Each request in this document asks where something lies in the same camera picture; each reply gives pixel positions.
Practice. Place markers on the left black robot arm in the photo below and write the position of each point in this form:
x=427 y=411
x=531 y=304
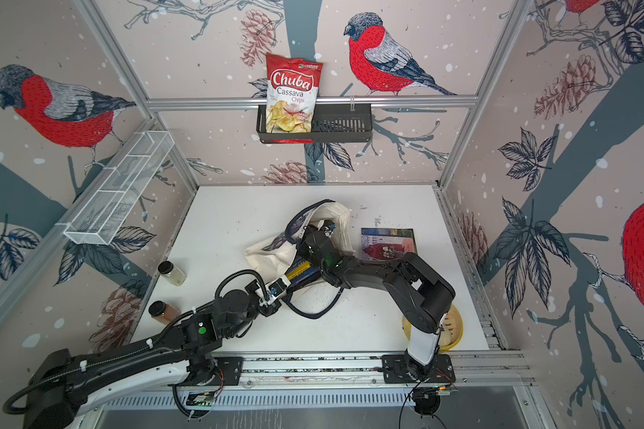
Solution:
x=180 y=356

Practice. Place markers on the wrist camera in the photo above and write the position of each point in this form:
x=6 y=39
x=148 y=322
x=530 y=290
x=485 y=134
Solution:
x=278 y=288
x=328 y=228

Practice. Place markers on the cream canvas tote bag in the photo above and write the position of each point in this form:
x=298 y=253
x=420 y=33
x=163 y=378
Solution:
x=272 y=257

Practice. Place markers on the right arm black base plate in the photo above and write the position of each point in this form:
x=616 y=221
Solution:
x=403 y=369

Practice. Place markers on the Hamlet castle cover book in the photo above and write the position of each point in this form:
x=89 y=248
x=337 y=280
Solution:
x=386 y=244

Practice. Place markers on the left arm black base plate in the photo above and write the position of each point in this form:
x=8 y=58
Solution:
x=228 y=370

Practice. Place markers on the yellow spine book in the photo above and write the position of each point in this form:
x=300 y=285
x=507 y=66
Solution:
x=299 y=267

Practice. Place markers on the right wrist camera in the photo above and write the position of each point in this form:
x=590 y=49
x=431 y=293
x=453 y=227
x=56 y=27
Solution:
x=328 y=228

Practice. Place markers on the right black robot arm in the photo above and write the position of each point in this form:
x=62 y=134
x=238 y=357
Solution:
x=423 y=296

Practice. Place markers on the yellow bamboo steamer basket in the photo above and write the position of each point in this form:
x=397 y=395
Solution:
x=452 y=330

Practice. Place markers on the brown spice jar black lid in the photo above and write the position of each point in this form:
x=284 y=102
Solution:
x=163 y=312

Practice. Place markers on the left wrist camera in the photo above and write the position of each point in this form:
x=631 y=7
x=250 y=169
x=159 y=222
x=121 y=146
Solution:
x=278 y=288

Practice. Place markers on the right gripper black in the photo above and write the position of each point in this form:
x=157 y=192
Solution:
x=300 y=249

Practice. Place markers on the circuit board under base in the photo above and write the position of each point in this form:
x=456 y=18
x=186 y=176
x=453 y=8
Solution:
x=425 y=392
x=201 y=399

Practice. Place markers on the Chuba cassava chips bag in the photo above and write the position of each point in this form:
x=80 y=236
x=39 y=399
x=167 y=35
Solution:
x=292 y=94

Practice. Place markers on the black wire wall basket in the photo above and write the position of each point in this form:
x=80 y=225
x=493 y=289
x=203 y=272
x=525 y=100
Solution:
x=339 y=123

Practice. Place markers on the clear spice jar black lid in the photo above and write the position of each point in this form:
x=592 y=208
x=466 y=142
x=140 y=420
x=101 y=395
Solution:
x=172 y=273

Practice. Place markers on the circuit board under right base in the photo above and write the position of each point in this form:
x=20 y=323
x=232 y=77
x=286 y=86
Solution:
x=425 y=392

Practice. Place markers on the circuit board under left base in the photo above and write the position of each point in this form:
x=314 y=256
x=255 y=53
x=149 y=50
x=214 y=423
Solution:
x=201 y=399

